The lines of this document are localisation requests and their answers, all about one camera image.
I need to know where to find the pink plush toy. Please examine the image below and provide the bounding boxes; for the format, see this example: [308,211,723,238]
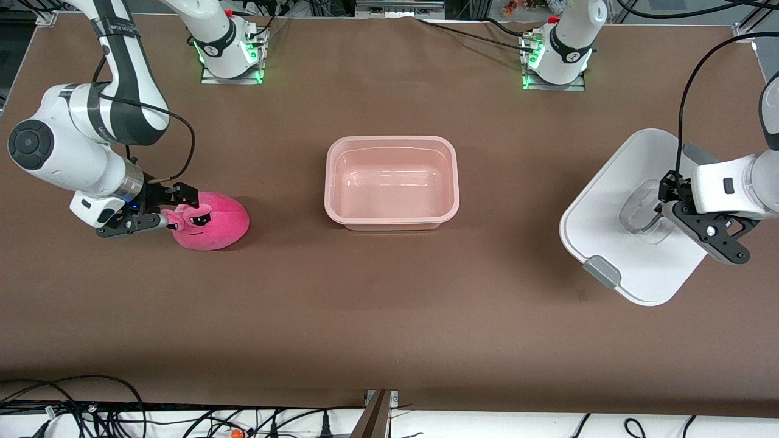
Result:
[163,192,250,252]

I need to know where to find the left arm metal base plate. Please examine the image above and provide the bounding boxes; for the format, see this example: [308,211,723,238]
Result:
[522,33,587,92]

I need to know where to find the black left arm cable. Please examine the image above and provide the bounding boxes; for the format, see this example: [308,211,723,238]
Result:
[672,32,779,183]

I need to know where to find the aluminium frame profile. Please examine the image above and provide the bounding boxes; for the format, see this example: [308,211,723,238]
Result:
[733,0,779,43]

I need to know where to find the pink plastic box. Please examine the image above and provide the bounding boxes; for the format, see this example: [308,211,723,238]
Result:
[324,135,460,231]

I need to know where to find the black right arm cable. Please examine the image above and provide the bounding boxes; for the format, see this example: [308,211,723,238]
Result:
[91,55,197,184]

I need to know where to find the black looping cable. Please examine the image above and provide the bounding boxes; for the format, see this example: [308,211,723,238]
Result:
[0,374,147,438]

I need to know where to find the black cable across table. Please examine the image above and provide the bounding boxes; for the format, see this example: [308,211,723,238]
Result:
[417,17,536,53]

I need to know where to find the aluminium profile post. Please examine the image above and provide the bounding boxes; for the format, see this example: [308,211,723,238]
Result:
[350,389,399,438]

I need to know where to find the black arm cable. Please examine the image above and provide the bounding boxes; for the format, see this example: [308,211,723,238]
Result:
[91,55,197,184]
[672,32,779,183]

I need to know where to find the grey metal box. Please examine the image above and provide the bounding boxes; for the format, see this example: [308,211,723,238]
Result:
[356,0,445,16]

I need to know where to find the colourful background items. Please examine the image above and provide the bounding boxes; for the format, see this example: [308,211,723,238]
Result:
[502,0,570,16]

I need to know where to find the white box lid grey latches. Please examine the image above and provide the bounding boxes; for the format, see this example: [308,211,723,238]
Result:
[559,128,714,307]

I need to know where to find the long black cable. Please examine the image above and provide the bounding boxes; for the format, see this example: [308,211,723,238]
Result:
[183,406,366,438]

